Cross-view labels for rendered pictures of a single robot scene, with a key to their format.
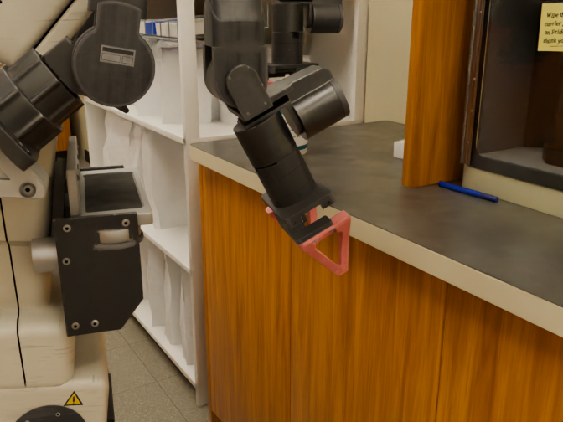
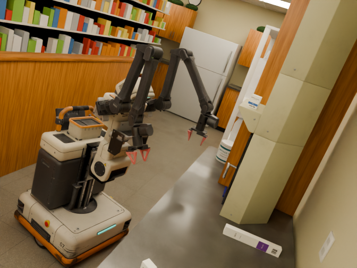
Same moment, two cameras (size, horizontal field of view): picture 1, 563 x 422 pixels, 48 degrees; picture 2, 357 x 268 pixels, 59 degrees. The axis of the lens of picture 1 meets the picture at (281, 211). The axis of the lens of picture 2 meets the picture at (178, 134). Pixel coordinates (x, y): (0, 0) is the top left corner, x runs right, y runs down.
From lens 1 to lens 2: 1.44 m
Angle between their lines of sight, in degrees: 43
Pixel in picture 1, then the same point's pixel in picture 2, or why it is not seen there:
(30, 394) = (100, 158)
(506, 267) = (174, 194)
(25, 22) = not seen: hidden behind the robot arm
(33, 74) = (107, 102)
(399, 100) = not seen: hidden behind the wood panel
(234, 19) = (133, 107)
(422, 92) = (230, 157)
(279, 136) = (135, 132)
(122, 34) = (116, 102)
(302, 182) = (135, 142)
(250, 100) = (130, 122)
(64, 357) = (107, 155)
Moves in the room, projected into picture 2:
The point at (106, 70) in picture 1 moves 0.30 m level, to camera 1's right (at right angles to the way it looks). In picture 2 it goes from (113, 106) to (139, 128)
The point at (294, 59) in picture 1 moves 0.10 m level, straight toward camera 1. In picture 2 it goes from (198, 128) to (187, 128)
